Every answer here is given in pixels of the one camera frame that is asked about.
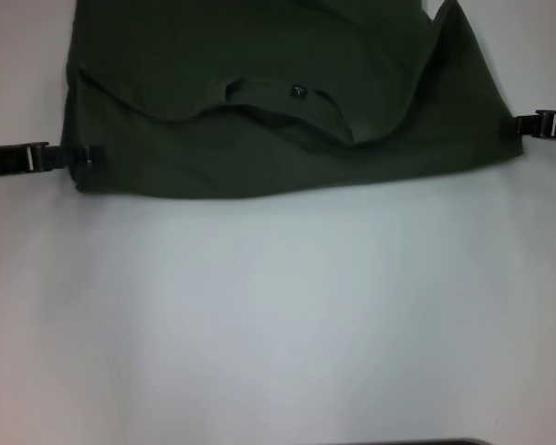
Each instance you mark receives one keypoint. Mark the dark green FREE t-shirt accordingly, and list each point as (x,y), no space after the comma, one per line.
(282,116)

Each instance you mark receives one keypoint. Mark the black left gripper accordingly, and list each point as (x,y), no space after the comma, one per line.
(4,160)

